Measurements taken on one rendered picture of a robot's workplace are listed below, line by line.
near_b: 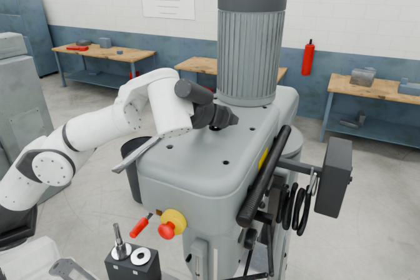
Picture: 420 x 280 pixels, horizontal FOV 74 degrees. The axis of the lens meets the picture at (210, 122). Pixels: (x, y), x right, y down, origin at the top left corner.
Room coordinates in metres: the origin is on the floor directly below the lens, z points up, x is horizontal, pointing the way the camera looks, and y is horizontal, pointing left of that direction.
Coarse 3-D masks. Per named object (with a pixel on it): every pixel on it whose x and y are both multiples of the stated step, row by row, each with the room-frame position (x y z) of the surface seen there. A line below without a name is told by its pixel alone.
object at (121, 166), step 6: (156, 138) 0.59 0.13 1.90; (144, 144) 0.56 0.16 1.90; (150, 144) 0.56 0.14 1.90; (138, 150) 0.53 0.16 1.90; (144, 150) 0.53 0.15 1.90; (132, 156) 0.51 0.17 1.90; (138, 156) 0.51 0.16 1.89; (120, 162) 0.49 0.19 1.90; (126, 162) 0.48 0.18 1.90; (114, 168) 0.47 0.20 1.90; (120, 168) 0.47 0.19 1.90
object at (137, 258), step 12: (132, 252) 0.87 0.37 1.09; (144, 252) 0.86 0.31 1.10; (156, 252) 0.87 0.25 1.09; (108, 264) 0.82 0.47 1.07; (120, 264) 0.81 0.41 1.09; (132, 264) 0.81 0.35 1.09; (144, 264) 0.81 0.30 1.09; (156, 264) 0.85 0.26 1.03; (108, 276) 0.83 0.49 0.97; (120, 276) 0.81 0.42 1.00; (132, 276) 0.79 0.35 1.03; (144, 276) 0.78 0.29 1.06; (156, 276) 0.84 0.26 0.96
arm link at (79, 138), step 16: (96, 112) 0.48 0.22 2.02; (64, 128) 0.48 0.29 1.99; (80, 128) 0.46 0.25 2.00; (96, 128) 0.46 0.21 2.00; (112, 128) 0.45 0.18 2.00; (48, 144) 0.46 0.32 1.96; (64, 144) 0.46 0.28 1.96; (80, 144) 0.45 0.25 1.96; (96, 144) 0.46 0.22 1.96; (80, 160) 0.47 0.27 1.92
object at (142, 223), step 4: (148, 216) 0.52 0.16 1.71; (140, 220) 0.50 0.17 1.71; (144, 220) 0.50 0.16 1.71; (148, 220) 0.51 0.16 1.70; (136, 224) 0.49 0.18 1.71; (140, 224) 0.49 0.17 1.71; (144, 224) 0.49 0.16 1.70; (132, 228) 0.48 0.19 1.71; (136, 228) 0.47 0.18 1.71; (140, 228) 0.48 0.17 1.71; (132, 232) 0.46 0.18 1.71; (136, 232) 0.46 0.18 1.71; (132, 236) 0.46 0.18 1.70; (136, 236) 0.46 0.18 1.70
